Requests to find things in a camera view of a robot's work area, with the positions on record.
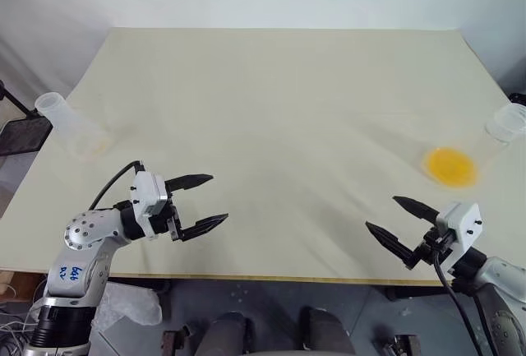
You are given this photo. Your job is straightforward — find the brown metal bracket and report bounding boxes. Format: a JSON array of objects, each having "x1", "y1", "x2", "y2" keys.
[{"x1": 162, "y1": 322, "x2": 194, "y2": 356}]

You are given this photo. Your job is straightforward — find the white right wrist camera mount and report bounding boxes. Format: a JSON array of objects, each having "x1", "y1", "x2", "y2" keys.
[{"x1": 434, "y1": 201, "x2": 482, "y2": 277}]

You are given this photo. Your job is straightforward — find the thin white wires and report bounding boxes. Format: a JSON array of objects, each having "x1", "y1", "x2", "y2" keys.
[{"x1": 0, "y1": 277, "x2": 47, "y2": 351}]

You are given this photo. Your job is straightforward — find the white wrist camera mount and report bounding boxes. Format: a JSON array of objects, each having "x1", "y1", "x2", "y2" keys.
[
  {"x1": 129, "y1": 170, "x2": 169, "y2": 243},
  {"x1": 434, "y1": 201, "x2": 482, "y2": 277}
]

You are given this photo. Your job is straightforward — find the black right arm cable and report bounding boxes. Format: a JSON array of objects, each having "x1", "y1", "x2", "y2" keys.
[{"x1": 431, "y1": 248, "x2": 494, "y2": 356}]

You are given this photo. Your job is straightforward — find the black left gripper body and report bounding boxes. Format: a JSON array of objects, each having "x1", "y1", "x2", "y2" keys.
[{"x1": 149, "y1": 192, "x2": 186, "y2": 244}]

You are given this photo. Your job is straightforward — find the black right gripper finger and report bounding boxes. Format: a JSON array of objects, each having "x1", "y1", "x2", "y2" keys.
[
  {"x1": 365, "y1": 220, "x2": 418, "y2": 271},
  {"x1": 392, "y1": 195, "x2": 440, "y2": 222}
]

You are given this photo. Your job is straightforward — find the clear flask with orange liquid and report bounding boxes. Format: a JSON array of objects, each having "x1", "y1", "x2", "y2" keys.
[{"x1": 422, "y1": 103, "x2": 526, "y2": 190}]

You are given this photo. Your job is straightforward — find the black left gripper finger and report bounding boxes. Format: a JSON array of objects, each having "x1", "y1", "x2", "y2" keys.
[
  {"x1": 176, "y1": 213, "x2": 229, "y2": 243},
  {"x1": 164, "y1": 173, "x2": 215, "y2": 192}
]

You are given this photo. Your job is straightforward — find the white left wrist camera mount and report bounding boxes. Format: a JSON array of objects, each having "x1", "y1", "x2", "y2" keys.
[{"x1": 129, "y1": 170, "x2": 169, "y2": 243}]

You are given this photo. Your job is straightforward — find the clear plastic bag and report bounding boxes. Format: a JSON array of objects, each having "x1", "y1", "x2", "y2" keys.
[{"x1": 97, "y1": 280, "x2": 164, "y2": 328}]

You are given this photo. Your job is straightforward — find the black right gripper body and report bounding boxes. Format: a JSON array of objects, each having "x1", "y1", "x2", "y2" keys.
[{"x1": 413, "y1": 226, "x2": 453, "y2": 269}]

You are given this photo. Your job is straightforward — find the black metal stand bar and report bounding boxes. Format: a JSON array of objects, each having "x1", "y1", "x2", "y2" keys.
[{"x1": 0, "y1": 80, "x2": 42, "y2": 119}]

